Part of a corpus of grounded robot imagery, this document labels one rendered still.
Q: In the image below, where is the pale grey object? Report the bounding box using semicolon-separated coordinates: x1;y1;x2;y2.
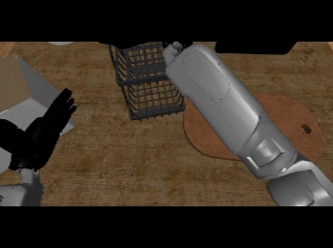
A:
45;41;76;47

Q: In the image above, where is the brown wooden cutting board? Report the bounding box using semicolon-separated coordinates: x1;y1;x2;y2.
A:
181;92;327;165

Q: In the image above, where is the dark wire tiered basket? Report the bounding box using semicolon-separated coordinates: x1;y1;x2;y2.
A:
107;41;188;121

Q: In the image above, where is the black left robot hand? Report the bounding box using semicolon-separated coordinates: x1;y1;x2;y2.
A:
0;87;78;172

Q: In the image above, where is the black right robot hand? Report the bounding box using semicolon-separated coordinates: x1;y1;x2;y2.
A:
162;41;194;50

